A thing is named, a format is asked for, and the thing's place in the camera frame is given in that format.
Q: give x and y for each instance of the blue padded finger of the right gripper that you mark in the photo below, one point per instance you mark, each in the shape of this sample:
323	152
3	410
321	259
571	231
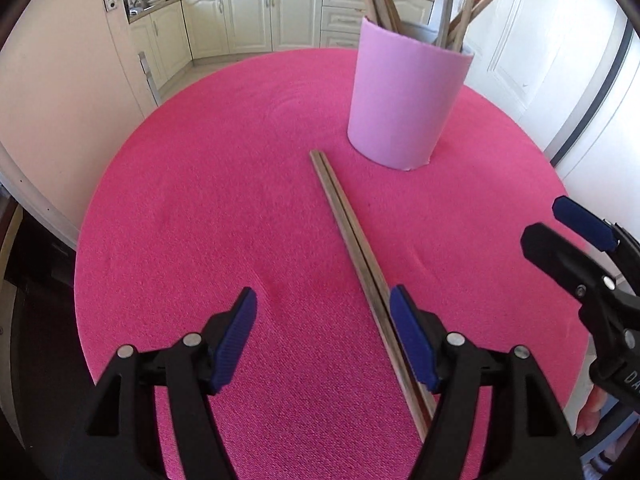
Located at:
583	222

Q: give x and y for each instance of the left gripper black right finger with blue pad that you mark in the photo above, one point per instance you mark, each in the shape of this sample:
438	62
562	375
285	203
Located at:
496	416

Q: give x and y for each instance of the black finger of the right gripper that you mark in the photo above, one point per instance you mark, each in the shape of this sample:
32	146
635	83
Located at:
573	270

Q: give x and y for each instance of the white door with handle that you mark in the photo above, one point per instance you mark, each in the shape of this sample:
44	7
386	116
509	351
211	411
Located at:
548	64

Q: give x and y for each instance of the pink cup utensil holder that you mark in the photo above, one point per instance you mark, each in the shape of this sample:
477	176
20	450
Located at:
404	92

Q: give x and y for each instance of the cream lower kitchen cabinets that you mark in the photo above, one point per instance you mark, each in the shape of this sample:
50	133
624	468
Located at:
183	41

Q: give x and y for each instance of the person's right hand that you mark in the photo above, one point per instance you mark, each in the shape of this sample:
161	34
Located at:
590	414

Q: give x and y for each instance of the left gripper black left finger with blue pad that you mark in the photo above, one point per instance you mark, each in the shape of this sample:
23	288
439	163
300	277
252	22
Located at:
142	394

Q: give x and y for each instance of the pink round table mat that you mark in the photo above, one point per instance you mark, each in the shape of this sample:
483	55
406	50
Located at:
216	191

